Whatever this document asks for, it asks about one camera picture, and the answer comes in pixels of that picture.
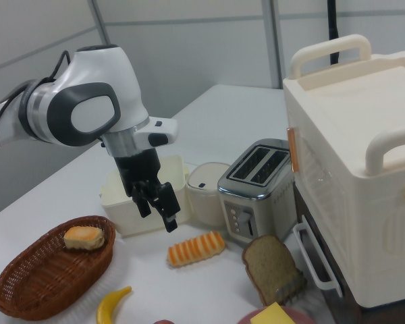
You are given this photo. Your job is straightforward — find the cream plastic cabinet with handles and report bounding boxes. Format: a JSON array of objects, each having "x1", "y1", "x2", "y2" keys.
[{"x1": 282, "y1": 33, "x2": 405, "y2": 308}]

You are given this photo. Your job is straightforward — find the yellow banana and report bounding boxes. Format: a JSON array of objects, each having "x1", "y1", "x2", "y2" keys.
[{"x1": 96, "y1": 286, "x2": 133, "y2": 324}]

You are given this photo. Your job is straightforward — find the orange striped bread roll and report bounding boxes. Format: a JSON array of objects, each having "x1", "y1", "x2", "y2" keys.
[{"x1": 167, "y1": 231, "x2": 227, "y2": 270}]

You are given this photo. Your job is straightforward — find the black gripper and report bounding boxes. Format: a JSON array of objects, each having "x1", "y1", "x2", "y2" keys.
[{"x1": 115, "y1": 149, "x2": 182, "y2": 234}]

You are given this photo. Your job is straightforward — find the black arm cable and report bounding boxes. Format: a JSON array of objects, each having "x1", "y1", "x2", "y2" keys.
[{"x1": 0, "y1": 50, "x2": 72, "y2": 126}]

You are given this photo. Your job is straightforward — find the small cream lidded bin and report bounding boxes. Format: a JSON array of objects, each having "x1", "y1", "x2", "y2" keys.
[{"x1": 187, "y1": 161, "x2": 232, "y2": 227}]

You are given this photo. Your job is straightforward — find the cream square open container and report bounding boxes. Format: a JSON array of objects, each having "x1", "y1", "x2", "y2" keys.
[{"x1": 100, "y1": 154, "x2": 194, "y2": 237}]

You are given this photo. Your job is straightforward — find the yellow cube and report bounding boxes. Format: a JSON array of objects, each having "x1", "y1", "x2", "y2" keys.
[{"x1": 249, "y1": 302, "x2": 302, "y2": 324}]

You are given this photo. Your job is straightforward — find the golden bread bun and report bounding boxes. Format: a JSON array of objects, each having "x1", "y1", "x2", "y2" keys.
[{"x1": 63, "y1": 225, "x2": 106, "y2": 251}]

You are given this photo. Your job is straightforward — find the brown wicker basket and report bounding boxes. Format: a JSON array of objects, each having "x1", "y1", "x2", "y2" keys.
[{"x1": 0, "y1": 215, "x2": 117, "y2": 320}]

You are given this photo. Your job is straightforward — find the cream silver toaster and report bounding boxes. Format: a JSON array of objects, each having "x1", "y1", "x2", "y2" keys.
[{"x1": 217, "y1": 138, "x2": 296, "y2": 242}]

